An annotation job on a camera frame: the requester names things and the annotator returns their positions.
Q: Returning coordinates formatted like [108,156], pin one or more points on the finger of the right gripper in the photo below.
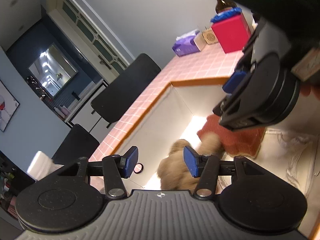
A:
[233,82]

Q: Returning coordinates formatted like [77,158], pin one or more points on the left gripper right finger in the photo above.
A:
[194,162]

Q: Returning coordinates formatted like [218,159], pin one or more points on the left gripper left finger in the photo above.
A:
[128,162]

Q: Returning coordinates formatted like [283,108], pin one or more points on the tan plush toy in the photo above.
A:
[173,172]

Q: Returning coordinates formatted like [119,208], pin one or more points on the brown sponge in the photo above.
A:
[244,142]

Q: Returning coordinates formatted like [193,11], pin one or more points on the pink checked tablecloth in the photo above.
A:
[175,79]

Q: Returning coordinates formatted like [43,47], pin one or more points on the red box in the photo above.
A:
[232,33]

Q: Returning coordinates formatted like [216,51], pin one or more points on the small wooden radio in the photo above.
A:
[209,36]

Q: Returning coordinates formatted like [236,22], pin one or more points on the white cabinet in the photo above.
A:
[82,112]

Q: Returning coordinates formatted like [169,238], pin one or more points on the black chair left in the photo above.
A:
[78,143]

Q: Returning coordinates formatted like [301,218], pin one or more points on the black chair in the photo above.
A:
[78,143]
[112,103]

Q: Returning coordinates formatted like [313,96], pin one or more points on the purple tissue pack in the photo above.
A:
[185,44]

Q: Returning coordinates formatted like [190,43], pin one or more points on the orange storage box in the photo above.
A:
[289,149]

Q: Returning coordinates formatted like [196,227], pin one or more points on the blue plastic bag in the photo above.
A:
[226,15]

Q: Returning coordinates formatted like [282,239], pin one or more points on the black chair right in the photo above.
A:
[112,103]

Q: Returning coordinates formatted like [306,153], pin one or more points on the brown glass bottle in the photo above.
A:
[223,5]

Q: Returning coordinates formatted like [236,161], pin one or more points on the clear plastic water bottle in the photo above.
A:
[41,166]

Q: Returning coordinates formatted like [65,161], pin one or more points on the cluttered dark shelf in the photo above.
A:
[8,192]

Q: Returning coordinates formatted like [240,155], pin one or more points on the white glass panel door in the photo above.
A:
[91,36]

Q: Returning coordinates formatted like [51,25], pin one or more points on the wall mirror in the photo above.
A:
[52,70]

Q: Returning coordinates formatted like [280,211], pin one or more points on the wine glass wall picture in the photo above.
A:
[8,106]

